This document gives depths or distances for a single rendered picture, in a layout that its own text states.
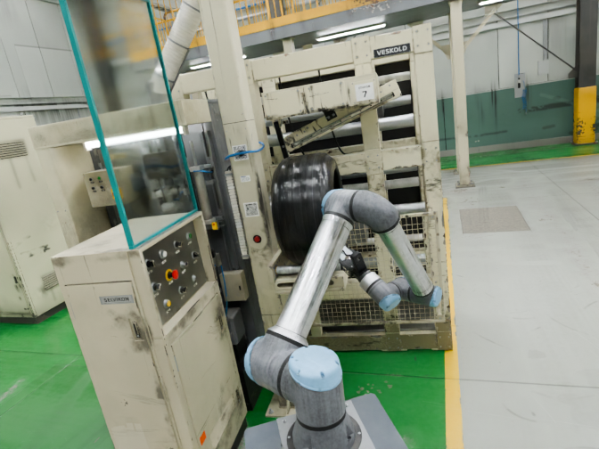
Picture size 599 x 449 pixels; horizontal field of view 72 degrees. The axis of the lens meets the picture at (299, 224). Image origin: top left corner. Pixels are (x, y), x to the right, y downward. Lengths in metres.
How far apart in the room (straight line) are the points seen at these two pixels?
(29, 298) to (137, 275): 3.39
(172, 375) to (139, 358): 0.15
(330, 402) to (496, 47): 10.40
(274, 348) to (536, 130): 10.34
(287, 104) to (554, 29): 9.55
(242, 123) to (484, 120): 9.40
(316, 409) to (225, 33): 1.61
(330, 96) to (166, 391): 1.57
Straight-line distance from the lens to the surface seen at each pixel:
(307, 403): 1.25
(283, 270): 2.09
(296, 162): 1.98
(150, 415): 2.01
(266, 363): 1.34
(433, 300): 1.82
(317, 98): 2.22
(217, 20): 2.11
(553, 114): 11.31
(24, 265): 4.96
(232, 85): 2.06
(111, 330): 1.85
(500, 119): 11.13
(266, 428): 1.64
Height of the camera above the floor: 1.66
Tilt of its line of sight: 15 degrees down
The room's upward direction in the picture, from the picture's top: 9 degrees counter-clockwise
